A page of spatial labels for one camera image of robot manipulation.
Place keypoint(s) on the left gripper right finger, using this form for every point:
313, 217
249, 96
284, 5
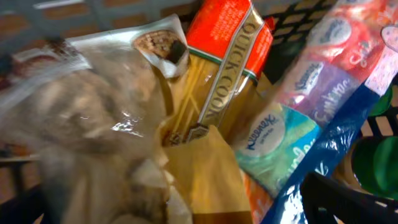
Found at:
326, 201

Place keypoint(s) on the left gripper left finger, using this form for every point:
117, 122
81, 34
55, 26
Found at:
25, 208

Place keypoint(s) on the green lid jar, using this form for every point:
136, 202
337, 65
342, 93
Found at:
374, 165

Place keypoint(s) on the Kleenex tissue multipack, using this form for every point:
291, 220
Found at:
346, 65

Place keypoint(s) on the small brown paper packet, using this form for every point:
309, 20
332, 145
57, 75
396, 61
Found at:
89, 109

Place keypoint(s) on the brown snack bag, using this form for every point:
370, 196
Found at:
209, 180

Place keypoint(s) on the orange spaghetti packet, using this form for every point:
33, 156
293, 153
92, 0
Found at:
228, 43

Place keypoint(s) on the grey plastic basket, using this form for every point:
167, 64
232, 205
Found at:
29, 25

